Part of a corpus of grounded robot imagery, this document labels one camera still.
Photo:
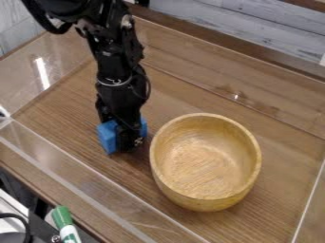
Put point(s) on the clear acrylic tray wall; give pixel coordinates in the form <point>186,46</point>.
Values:
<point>111,213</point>

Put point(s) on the blue foam block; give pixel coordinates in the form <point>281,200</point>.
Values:
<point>107,136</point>

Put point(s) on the green and white marker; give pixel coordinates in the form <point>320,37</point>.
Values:
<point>63,221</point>

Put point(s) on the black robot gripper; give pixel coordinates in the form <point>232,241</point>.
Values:
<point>118,103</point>

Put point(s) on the brown wooden bowl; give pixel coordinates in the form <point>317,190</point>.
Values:
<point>206,160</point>

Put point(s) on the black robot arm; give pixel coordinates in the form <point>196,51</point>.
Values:
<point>105,22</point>

